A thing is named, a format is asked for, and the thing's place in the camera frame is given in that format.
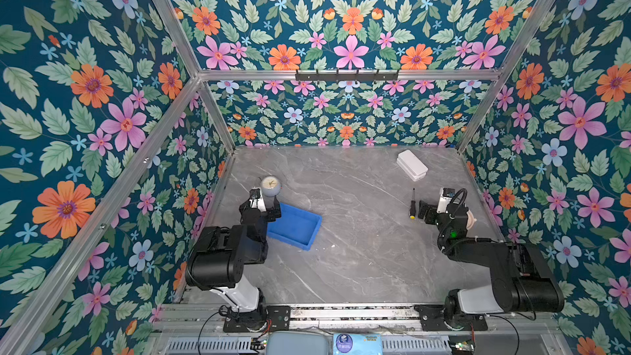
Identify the blue plastic bin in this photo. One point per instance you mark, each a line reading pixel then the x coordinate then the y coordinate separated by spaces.
pixel 295 227

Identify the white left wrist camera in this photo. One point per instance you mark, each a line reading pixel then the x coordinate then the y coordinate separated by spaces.
pixel 256 200

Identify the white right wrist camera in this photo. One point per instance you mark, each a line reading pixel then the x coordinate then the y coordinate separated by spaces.
pixel 445 197

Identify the small round white clock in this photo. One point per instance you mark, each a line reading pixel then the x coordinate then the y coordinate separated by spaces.
pixel 270 186

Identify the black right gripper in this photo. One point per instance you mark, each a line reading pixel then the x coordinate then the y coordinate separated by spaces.
pixel 429 211

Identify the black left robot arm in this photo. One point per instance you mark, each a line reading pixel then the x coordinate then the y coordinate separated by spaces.
pixel 218 259

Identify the white rectangular box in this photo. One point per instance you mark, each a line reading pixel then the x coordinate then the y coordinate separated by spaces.
pixel 412 165

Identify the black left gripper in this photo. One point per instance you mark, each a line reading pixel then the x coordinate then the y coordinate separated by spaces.
pixel 269 209

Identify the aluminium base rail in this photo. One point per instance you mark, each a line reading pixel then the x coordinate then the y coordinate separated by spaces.
pixel 394 318

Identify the blue tissue pack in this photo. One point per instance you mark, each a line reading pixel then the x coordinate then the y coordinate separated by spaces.
pixel 356 344

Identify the black yellow screwdriver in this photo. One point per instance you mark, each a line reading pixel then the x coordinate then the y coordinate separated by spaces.
pixel 413 206

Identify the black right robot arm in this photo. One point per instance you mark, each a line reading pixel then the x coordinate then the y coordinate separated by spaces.
pixel 521 281

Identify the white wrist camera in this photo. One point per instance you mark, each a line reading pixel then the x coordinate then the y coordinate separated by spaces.
pixel 445 197
pixel 256 200

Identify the grey pouch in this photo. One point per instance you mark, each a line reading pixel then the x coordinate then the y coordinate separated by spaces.
pixel 297 343

